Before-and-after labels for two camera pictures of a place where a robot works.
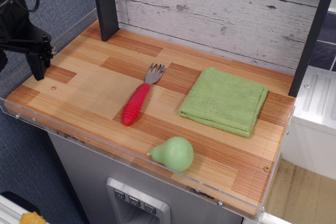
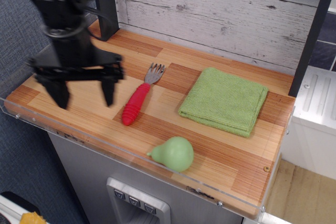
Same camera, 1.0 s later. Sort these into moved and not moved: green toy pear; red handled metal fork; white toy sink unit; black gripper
Moved: black gripper
Not moved: red handled metal fork; green toy pear; white toy sink unit
